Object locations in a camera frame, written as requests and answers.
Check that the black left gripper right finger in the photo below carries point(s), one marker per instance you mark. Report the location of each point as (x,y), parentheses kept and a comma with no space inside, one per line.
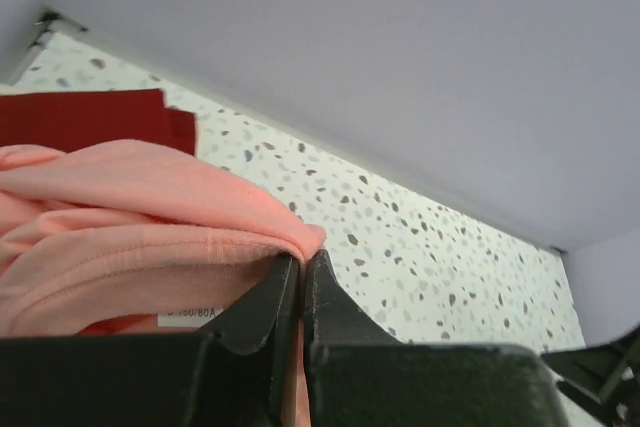
(339,339)

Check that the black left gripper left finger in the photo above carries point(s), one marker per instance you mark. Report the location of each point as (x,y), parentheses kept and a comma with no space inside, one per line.
(246,368)

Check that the salmon pink t-shirt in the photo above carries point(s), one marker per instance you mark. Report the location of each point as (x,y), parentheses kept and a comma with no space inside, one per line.
(97,243)

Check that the white size label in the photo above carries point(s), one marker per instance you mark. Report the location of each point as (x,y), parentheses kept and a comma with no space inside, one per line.
(189,318)

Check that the folded red t-shirt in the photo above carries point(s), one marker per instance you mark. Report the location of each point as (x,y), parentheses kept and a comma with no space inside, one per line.
(70,121)

